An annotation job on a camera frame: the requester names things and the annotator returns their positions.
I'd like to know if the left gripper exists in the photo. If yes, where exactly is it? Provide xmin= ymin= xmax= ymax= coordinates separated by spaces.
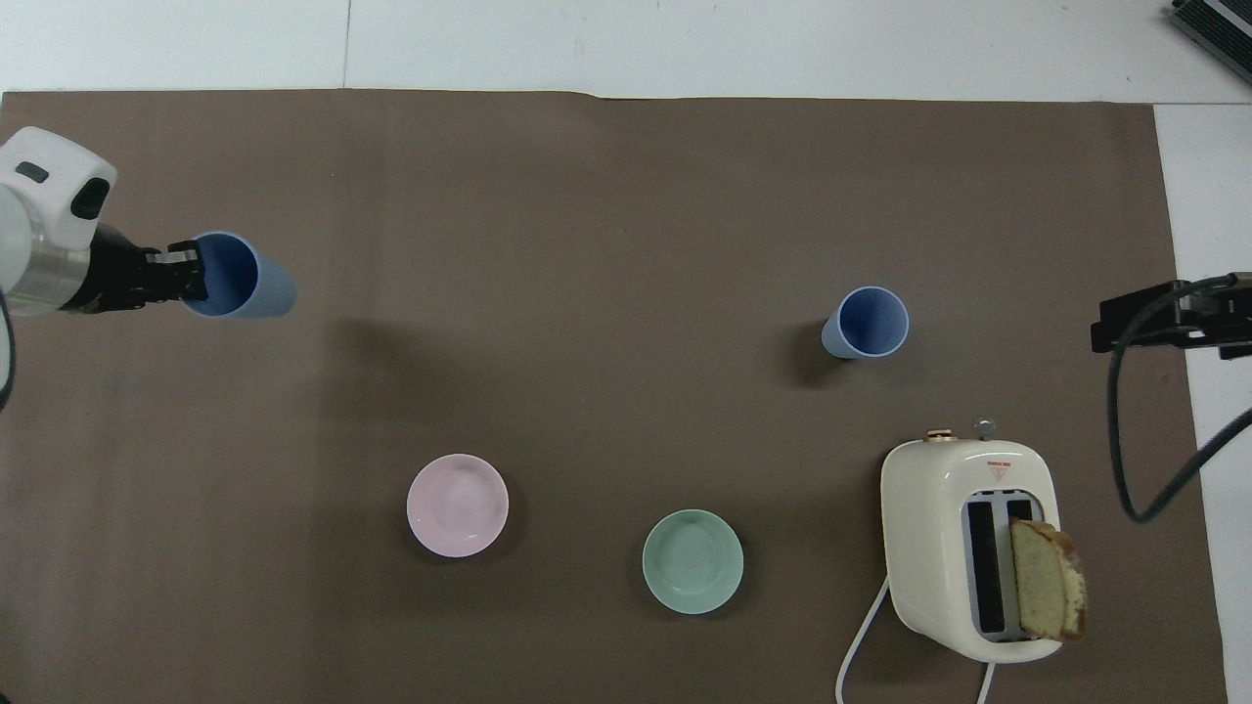
xmin=72 ymin=224 xmax=156 ymax=315

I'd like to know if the blue ribbed cup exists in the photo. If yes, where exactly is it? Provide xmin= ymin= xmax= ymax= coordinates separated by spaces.
xmin=821 ymin=286 xmax=911 ymax=361
xmin=181 ymin=231 xmax=297 ymax=319

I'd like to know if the pink plate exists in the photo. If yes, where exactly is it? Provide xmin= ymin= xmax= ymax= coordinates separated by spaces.
xmin=406 ymin=453 xmax=511 ymax=559

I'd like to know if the green plate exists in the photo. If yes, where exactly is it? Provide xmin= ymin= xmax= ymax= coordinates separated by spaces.
xmin=642 ymin=508 xmax=745 ymax=616

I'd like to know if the cream white toaster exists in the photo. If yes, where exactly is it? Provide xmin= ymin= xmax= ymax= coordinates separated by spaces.
xmin=880 ymin=418 xmax=1063 ymax=665

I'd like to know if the bread slice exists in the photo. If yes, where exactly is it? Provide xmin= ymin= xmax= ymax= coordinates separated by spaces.
xmin=1009 ymin=518 xmax=1089 ymax=644

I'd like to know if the grey ribbed box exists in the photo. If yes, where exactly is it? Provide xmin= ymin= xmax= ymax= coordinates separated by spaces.
xmin=1168 ymin=0 xmax=1252 ymax=57

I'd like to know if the black cable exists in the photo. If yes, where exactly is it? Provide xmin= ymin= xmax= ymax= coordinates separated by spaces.
xmin=0 ymin=289 xmax=18 ymax=413
xmin=1106 ymin=275 xmax=1252 ymax=525

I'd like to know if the white power cable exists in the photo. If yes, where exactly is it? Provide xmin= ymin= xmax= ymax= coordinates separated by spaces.
xmin=835 ymin=575 xmax=1000 ymax=704

